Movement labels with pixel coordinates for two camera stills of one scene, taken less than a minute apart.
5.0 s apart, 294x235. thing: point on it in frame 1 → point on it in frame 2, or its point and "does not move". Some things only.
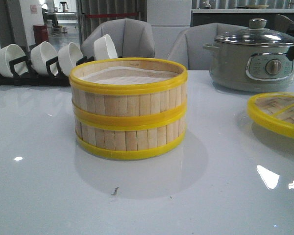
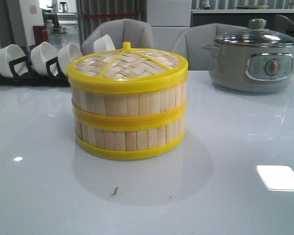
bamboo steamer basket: (129, 94) does not move
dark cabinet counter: (242, 17) does not move
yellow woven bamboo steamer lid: (283, 111) → (128, 71)
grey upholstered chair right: (187, 48) does not move
